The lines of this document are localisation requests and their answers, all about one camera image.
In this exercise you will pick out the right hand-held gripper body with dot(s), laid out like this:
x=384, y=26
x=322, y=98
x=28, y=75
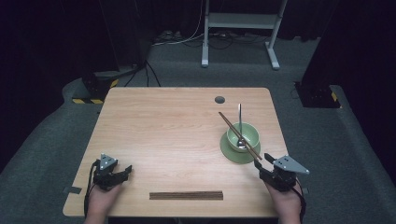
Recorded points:
x=281, y=177

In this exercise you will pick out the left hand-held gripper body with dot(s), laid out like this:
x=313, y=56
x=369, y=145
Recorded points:
x=106, y=174

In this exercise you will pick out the brown wooden chopstick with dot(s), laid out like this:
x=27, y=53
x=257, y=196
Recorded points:
x=253, y=151
x=231, y=126

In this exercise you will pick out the green ceramic bowl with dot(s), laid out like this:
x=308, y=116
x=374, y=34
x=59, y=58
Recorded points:
x=252, y=132

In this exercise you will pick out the person's right hand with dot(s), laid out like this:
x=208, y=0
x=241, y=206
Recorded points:
x=288, y=202

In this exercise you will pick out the person's left hand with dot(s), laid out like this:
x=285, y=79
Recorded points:
x=99, y=202

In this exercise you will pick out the grey tape strip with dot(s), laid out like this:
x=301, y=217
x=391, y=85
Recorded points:
x=72, y=189
x=305, y=190

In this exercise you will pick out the green round plate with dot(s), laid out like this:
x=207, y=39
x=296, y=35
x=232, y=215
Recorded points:
x=232, y=154

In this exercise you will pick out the metal spoon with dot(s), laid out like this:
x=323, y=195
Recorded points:
x=239, y=112

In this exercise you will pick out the row of brown chopsticks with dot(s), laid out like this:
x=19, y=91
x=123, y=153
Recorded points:
x=186, y=195

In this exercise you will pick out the black stand base striped tape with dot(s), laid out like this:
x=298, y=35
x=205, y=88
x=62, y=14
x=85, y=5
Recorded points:
x=98, y=87
x=317, y=96

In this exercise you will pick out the white metal stand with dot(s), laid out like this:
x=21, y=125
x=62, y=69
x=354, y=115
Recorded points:
x=241, y=21

